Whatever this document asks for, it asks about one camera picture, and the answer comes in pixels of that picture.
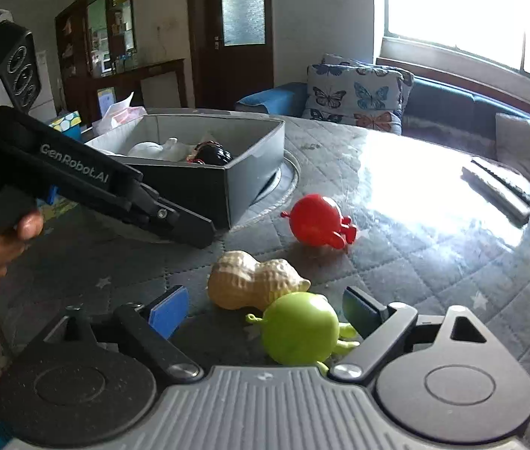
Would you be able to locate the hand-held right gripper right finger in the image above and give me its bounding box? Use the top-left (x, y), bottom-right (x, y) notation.
top-left (329, 287), bottom-right (491, 382)

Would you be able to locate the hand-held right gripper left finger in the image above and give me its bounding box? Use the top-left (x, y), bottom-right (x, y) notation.
top-left (40, 285), bottom-right (203, 380)

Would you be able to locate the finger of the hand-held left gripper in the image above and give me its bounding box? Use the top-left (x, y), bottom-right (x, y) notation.
top-left (123, 180), bottom-right (217, 249)

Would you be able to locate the green pig toy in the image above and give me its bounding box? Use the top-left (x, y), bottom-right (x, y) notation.
top-left (245, 291), bottom-right (360, 377)

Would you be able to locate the beige peanut toy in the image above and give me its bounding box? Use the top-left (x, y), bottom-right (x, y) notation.
top-left (207, 250), bottom-right (312, 311)

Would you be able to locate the grey storage box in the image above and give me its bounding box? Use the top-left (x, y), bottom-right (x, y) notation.
top-left (84, 112), bottom-right (287, 230)

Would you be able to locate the grey quilted desktop cover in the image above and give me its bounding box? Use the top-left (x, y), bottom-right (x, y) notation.
top-left (0, 113), bottom-right (530, 450)

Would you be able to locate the dotted tissue box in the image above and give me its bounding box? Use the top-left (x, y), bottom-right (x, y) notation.
top-left (48, 109), bottom-right (82, 142)

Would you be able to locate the black toy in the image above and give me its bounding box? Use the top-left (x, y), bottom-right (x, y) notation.
top-left (185, 139), bottom-right (233, 168)

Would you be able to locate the white toy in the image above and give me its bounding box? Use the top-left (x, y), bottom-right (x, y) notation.
top-left (127, 138), bottom-right (192, 163)

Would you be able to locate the dark wooden display cabinet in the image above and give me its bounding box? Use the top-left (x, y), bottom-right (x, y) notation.
top-left (54, 0), bottom-right (187, 125)

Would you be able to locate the red pig toy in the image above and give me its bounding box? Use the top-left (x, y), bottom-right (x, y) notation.
top-left (281, 193), bottom-right (359, 251)

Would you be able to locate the pink tissue pack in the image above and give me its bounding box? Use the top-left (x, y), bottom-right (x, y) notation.
top-left (91, 91), bottom-right (148, 138)

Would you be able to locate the grey remote control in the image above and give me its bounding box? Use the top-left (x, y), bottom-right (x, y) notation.
top-left (461, 165), bottom-right (530, 225)

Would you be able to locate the dark wooden door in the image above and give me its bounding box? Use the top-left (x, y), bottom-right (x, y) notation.
top-left (186, 0), bottom-right (275, 111)

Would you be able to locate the black remote control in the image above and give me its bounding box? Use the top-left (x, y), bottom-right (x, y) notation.
top-left (471, 156), bottom-right (530, 209)

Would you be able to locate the butterfly print pillow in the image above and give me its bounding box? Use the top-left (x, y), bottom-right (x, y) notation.
top-left (301, 53), bottom-right (416, 135)

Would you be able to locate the blue sofa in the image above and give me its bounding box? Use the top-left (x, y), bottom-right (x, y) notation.
top-left (234, 77), bottom-right (530, 160)

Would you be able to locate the window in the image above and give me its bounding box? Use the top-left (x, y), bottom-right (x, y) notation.
top-left (372, 0), bottom-right (530, 95)

